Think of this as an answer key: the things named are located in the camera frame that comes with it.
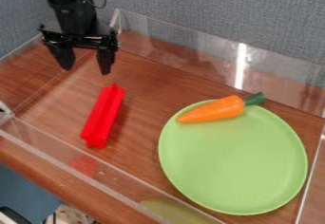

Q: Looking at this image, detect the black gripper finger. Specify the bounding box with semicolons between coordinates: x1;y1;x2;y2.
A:
96;48;115;75
46;42;75;70

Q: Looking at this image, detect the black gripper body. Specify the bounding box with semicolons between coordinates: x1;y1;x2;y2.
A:
38;23;119;51

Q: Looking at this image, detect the red plastic block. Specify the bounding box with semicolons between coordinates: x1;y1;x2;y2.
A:
82;84;126;149

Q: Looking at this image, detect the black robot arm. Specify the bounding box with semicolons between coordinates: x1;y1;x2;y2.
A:
38;0;119;75

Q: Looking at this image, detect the orange toy carrot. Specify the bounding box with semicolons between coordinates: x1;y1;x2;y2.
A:
177;92;265;123

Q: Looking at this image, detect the green plate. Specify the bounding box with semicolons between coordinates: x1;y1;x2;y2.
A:
158;106;309;215

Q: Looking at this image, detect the white power strip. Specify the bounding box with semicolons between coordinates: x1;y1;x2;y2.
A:
42;204;95;224

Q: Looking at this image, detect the clear acrylic enclosure wall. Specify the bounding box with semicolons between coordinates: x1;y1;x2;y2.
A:
0;10;325;224

